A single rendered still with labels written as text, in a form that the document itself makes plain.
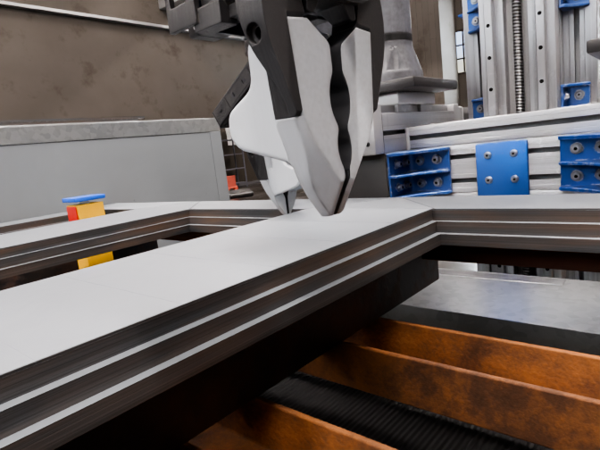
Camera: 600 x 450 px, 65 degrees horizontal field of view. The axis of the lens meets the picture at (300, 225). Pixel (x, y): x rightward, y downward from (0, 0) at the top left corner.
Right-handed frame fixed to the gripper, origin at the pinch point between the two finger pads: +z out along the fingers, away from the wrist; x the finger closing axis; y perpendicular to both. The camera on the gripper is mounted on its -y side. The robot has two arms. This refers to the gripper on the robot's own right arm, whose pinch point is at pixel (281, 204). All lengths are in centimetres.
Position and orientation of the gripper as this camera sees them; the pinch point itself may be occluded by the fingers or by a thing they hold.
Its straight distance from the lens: 61.0
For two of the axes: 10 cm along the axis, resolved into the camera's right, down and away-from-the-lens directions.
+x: 6.5, -2.0, 7.3
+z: 1.2, 9.8, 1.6
